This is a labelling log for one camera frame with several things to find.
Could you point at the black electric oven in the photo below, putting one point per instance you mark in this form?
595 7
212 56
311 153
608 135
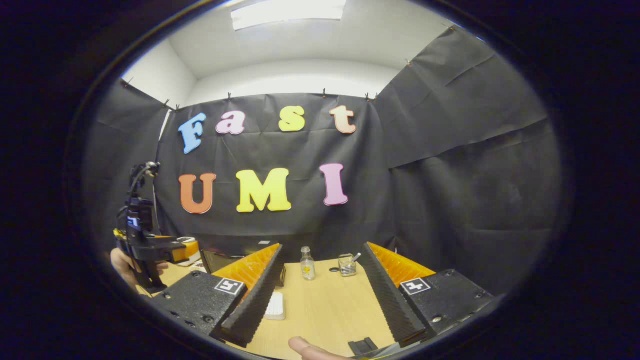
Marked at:
220 257

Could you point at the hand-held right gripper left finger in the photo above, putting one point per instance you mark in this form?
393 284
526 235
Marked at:
252 300

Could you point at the row of small black clips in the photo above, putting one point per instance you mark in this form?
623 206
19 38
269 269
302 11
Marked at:
229 95

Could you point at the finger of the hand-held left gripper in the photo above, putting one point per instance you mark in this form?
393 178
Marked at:
182 250

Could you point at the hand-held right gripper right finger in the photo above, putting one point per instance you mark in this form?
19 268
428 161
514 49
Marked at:
392 300

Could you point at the clear glass bottle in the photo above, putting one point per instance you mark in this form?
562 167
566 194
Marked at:
307 267

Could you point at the ceiling light panel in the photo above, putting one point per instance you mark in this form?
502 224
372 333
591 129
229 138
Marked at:
287 14

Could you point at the small white rectangular dish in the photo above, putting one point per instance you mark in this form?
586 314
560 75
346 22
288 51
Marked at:
276 306

